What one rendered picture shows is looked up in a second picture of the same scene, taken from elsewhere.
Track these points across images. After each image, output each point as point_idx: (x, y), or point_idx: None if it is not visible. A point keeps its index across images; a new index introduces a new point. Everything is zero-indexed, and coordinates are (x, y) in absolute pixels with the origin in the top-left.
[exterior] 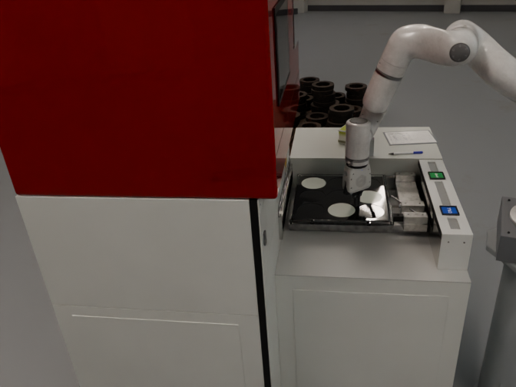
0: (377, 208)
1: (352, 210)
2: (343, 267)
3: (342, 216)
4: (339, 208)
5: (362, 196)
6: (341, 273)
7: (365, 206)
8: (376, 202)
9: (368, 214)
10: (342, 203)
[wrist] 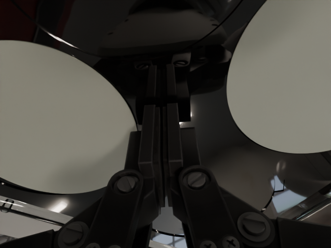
0: (249, 194)
1: (111, 169)
2: (24, 220)
3: (28, 182)
4: (30, 114)
5: (309, 36)
6: (13, 230)
7: (212, 155)
8: (303, 154)
9: (172, 212)
10: (79, 61)
